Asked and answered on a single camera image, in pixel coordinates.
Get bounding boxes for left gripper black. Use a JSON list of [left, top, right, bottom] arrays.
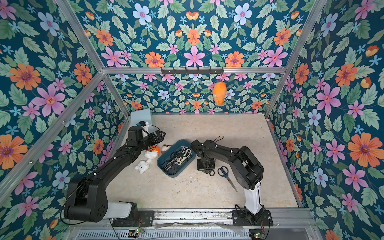
[[136, 130, 166, 151]]

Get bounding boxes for small black scissors bottom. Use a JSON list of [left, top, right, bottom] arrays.
[[204, 169, 215, 177]]

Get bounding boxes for beige kitchen scissors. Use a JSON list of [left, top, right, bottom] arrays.
[[177, 147, 192, 166]]

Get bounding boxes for blue handled scissors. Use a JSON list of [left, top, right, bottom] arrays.
[[218, 166, 238, 192]]

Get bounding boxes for small dark scissors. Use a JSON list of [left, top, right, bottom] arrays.
[[165, 147, 191, 170]]

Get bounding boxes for teal storage box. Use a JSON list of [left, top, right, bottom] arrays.
[[157, 140, 196, 178]]

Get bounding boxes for large black scissors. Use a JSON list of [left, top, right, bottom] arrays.
[[161, 152, 180, 175]]

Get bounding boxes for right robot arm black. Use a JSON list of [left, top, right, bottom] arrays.
[[191, 140, 265, 224]]

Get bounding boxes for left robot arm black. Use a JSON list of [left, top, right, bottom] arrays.
[[61, 121, 166, 223]]

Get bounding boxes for light blue box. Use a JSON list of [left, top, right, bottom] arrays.
[[130, 109, 153, 127]]

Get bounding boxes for tiger plush toy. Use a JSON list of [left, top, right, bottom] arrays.
[[144, 147, 161, 160]]

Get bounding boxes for brown white plush toy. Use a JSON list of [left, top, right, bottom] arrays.
[[161, 145, 172, 154]]

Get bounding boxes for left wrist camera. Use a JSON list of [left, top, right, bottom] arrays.
[[128, 121, 150, 142]]

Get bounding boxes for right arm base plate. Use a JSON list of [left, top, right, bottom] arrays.
[[232, 209, 274, 227]]

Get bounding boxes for black hook rail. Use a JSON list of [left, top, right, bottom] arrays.
[[161, 67, 224, 75]]

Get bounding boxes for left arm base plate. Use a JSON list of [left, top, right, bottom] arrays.
[[113, 211, 155, 228]]

